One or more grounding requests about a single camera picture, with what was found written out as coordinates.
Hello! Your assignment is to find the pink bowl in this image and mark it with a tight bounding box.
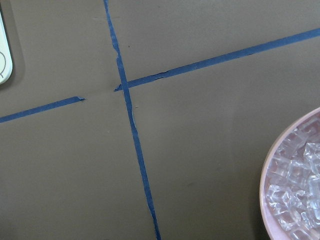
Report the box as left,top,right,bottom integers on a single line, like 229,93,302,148
259,106,320,240

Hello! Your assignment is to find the clear ice cubes pile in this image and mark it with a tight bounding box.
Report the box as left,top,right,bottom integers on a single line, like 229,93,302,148
265,119,320,240

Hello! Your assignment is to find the cream bear serving tray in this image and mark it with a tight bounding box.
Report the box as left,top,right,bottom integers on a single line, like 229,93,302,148
0,14,13,85

